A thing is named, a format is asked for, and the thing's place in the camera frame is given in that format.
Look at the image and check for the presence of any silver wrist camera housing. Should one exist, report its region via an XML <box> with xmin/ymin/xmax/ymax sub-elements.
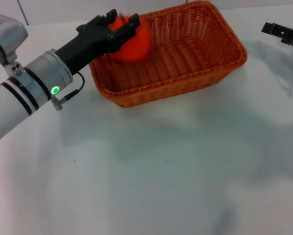
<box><xmin>0</xmin><ymin>12</ymin><xmax>29</xmax><ymax>76</ymax></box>

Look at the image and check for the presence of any black cable with metal plug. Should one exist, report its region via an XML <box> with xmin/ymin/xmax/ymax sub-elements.
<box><xmin>51</xmin><ymin>71</ymin><xmax>86</xmax><ymax>111</ymax></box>

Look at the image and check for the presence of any orange round ball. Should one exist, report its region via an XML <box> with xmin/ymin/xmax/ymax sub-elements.
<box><xmin>108</xmin><ymin>14</ymin><xmax>152</xmax><ymax>63</ymax></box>

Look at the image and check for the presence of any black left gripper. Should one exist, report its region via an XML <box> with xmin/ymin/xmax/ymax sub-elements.
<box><xmin>55</xmin><ymin>9</ymin><xmax>141</xmax><ymax>74</ymax></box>

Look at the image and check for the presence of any orange woven wicker basket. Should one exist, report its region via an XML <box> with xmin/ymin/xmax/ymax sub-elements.
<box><xmin>87</xmin><ymin>0</ymin><xmax>248</xmax><ymax>109</ymax></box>

